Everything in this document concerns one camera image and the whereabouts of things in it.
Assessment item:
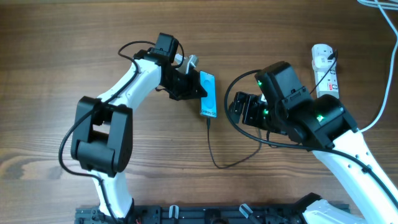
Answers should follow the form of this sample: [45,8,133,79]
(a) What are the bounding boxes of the blue Galaxy smartphone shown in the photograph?
[200,71,217,118]

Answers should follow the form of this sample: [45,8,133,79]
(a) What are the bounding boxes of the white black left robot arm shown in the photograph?
[69,33,216,223]

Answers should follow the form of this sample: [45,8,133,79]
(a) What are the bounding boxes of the black USB charging cable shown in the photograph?
[205,49,340,170]

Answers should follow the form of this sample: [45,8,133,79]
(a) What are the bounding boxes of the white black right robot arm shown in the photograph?
[223,61,397,223]

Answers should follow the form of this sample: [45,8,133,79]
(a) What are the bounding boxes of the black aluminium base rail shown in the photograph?
[75,204,306,224]

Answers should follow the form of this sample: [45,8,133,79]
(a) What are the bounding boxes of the white power strip cord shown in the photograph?
[357,0,398,133]

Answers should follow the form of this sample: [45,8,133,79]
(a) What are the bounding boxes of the white power strip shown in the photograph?
[312,44,340,98]

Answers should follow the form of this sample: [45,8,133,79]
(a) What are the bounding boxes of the white cables at corner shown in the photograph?
[356,0,398,11]

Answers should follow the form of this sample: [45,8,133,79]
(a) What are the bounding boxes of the white USB charger plug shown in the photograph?
[312,55,334,72]

